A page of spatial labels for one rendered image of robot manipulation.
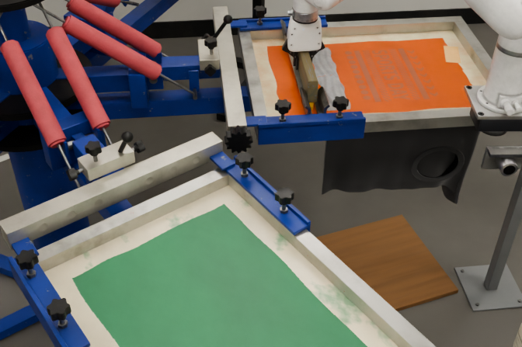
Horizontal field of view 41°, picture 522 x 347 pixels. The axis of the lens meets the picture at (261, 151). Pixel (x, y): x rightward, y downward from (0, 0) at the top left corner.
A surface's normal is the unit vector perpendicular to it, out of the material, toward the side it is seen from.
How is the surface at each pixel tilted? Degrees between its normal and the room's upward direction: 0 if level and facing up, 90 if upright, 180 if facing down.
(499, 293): 0
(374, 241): 0
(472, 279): 0
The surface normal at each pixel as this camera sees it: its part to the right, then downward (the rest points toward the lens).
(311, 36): 0.11, 0.62
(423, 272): 0.01, -0.78
